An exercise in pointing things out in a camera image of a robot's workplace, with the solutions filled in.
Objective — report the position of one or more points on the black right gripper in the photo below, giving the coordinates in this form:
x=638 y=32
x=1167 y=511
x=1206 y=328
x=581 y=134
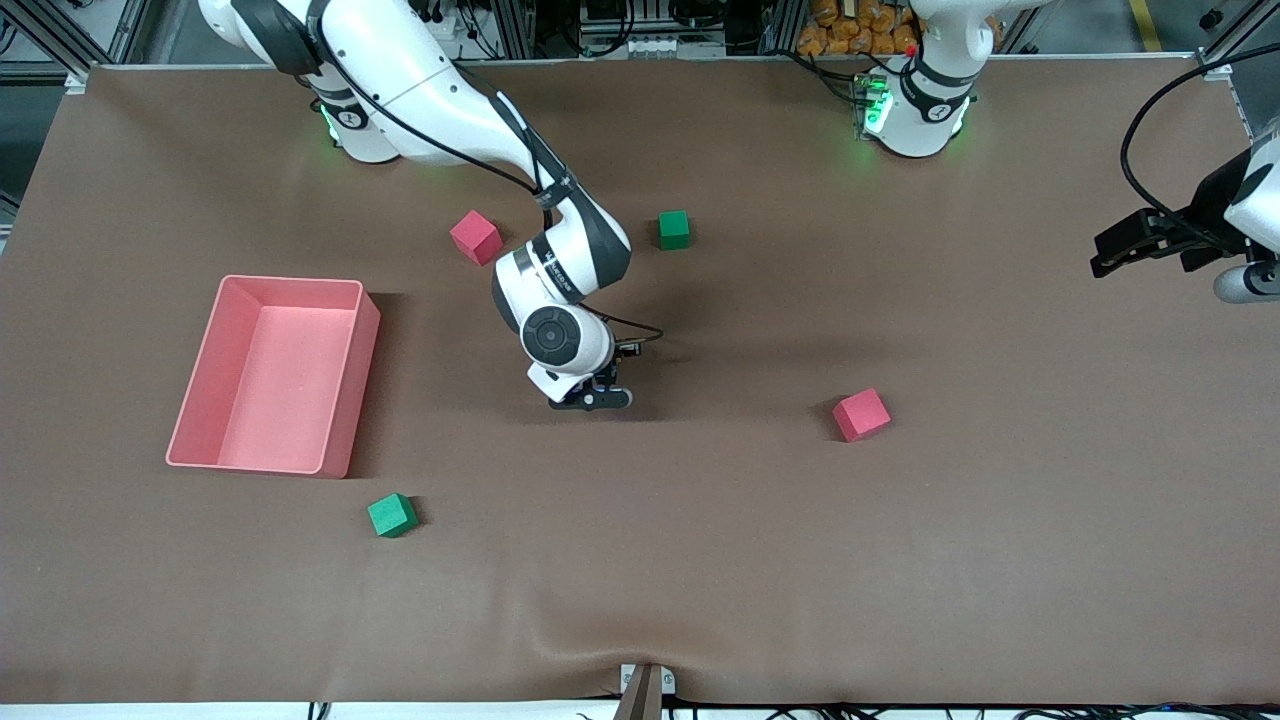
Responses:
x=627 y=350

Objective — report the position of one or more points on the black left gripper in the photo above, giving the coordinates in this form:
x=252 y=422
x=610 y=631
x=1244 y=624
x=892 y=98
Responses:
x=1207 y=203

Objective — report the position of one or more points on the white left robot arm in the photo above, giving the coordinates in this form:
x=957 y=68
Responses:
x=925 y=100

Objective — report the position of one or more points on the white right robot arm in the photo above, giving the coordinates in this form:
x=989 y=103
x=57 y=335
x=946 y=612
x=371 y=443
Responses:
x=420 y=80

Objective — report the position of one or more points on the green foam cube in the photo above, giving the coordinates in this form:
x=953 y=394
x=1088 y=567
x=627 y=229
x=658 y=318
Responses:
x=391 y=516
x=674 y=230

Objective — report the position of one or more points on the pink foam cube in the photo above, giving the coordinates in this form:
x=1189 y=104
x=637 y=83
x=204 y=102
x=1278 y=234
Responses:
x=861 y=416
x=476 y=238

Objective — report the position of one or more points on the brown table mat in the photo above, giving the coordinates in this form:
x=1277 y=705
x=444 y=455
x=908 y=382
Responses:
x=640 y=550

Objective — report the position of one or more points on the white terminal block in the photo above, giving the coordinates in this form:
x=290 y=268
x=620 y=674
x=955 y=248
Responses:
x=670 y=47

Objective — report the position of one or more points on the pile of orange snack bags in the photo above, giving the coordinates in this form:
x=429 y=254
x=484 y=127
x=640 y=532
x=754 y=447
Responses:
x=850 y=35

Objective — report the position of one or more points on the pink plastic bin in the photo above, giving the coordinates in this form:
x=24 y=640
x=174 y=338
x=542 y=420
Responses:
x=280 y=390

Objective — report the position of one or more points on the white power strip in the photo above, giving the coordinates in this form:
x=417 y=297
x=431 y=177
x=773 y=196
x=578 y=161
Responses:
x=445 y=28

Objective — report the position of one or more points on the aluminium frame profile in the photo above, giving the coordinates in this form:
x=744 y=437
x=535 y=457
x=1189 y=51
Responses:
x=1215 y=62
x=75 y=78

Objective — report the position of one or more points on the metal mat clamp bracket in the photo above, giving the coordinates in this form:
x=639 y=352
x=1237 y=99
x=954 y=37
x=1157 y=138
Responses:
x=645 y=695

